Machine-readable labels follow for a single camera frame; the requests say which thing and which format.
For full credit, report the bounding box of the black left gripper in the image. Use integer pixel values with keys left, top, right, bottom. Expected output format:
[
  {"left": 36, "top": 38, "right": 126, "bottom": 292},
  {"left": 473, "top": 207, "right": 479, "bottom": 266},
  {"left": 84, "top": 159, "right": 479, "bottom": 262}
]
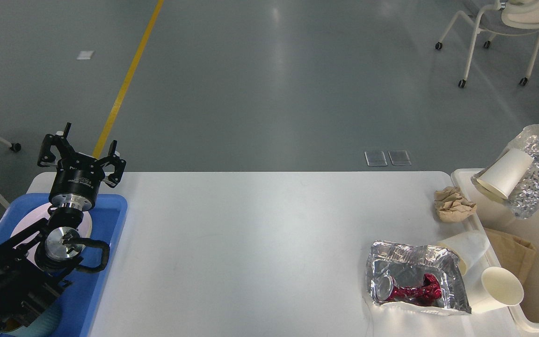
[{"left": 37, "top": 123, "right": 126, "bottom": 212}]

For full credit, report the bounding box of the aluminium foil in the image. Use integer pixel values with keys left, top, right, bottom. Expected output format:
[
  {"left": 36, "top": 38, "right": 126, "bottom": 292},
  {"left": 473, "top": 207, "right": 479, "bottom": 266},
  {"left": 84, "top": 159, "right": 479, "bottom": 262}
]
[
  {"left": 471, "top": 124, "right": 539, "bottom": 219},
  {"left": 365, "top": 241, "right": 471, "bottom": 316}
]

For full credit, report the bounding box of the white paper cup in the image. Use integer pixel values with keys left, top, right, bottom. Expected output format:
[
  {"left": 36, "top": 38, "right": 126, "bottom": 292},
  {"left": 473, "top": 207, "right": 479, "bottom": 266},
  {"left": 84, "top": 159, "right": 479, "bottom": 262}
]
[
  {"left": 466, "top": 266, "right": 524, "bottom": 314},
  {"left": 476, "top": 148, "right": 533, "bottom": 200}
]

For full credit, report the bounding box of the pink plate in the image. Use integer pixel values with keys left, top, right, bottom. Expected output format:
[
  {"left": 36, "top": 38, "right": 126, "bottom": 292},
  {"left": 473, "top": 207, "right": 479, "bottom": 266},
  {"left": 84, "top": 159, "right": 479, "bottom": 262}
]
[{"left": 10, "top": 203, "right": 80, "bottom": 237}]

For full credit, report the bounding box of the brown paper bag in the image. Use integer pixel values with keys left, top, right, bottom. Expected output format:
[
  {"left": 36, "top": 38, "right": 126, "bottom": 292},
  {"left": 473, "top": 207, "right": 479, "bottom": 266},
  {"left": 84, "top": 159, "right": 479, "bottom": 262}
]
[{"left": 485, "top": 228, "right": 537, "bottom": 285}]

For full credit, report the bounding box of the brown paper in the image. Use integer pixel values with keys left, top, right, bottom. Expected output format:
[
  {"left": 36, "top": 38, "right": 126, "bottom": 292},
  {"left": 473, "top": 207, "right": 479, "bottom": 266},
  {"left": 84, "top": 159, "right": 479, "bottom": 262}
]
[{"left": 434, "top": 186, "right": 477, "bottom": 223}]

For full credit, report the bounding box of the white tissue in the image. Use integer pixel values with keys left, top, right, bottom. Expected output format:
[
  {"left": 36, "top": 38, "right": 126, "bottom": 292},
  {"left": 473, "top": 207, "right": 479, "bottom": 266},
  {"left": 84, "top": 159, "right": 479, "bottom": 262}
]
[{"left": 436, "top": 230, "right": 490, "bottom": 276}]

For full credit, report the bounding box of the teal mug yellow inside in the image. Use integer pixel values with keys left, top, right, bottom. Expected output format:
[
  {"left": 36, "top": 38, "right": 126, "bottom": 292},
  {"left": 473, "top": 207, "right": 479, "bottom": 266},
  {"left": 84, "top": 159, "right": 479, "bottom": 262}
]
[{"left": 3, "top": 303, "right": 63, "bottom": 337}]

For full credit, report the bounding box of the crushed red soda can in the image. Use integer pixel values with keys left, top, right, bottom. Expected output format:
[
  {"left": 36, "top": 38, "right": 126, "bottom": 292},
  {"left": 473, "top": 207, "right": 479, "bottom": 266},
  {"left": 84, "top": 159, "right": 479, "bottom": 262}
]
[{"left": 374, "top": 273, "right": 443, "bottom": 306}]

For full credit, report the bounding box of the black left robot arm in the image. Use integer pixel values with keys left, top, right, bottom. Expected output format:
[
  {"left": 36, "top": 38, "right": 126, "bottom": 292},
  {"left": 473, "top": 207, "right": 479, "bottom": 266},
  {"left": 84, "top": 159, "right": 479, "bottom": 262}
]
[{"left": 0, "top": 123, "right": 126, "bottom": 331}]

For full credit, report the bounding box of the blue plastic tray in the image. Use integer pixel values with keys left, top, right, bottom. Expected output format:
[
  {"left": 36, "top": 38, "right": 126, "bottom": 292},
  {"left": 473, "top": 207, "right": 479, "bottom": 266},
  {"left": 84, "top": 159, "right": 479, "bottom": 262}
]
[{"left": 0, "top": 193, "right": 128, "bottom": 337}]

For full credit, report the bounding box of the white chair on wheels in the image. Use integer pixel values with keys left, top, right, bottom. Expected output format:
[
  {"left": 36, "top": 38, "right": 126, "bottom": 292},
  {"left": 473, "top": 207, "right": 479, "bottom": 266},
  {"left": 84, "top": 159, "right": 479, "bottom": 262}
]
[{"left": 435, "top": 0, "right": 539, "bottom": 88}]

